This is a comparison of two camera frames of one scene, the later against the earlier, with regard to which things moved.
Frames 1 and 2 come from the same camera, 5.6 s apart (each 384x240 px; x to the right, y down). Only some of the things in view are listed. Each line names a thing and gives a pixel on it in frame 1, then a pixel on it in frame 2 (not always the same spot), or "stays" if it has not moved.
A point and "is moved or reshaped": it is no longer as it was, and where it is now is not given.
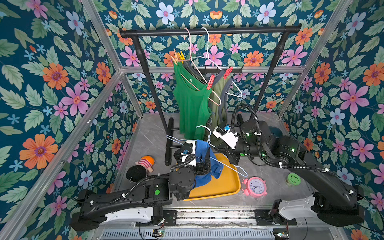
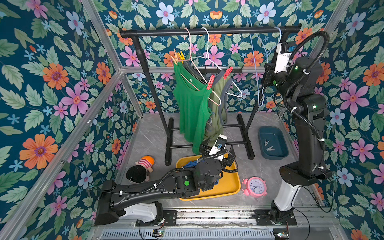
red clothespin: [209, 84] stays
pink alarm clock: [255, 187] stays
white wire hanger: [175, 139] -> [267, 49]
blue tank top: [204, 153] is moved or reshaped
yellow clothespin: [181, 56] stays
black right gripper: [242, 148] -> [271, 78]
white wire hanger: [237, 96] stays
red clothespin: [228, 72] stays
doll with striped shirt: [136, 173] stays
